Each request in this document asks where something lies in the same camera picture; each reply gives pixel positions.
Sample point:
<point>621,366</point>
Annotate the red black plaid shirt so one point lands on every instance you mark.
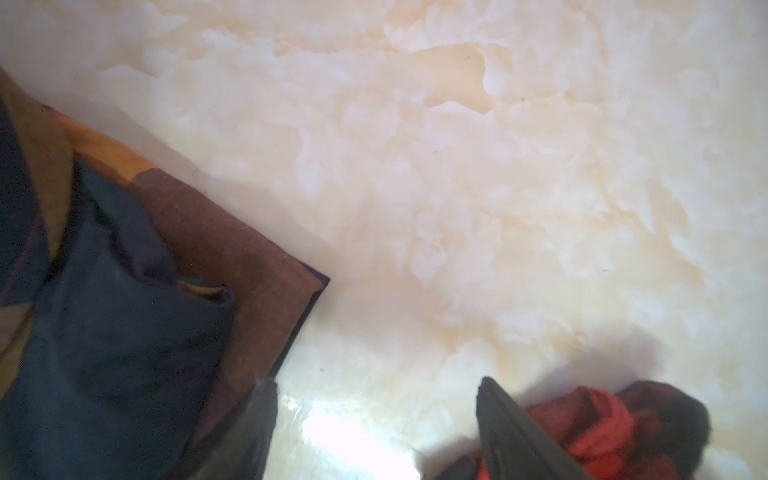
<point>648,430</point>

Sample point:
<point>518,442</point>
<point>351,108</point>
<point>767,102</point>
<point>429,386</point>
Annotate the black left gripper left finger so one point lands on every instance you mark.
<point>239,446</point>

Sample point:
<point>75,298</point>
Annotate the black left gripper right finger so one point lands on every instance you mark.
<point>514,446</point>

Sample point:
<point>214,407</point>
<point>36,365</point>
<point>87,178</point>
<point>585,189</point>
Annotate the folded brown plaid shirt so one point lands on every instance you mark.
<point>135,312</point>

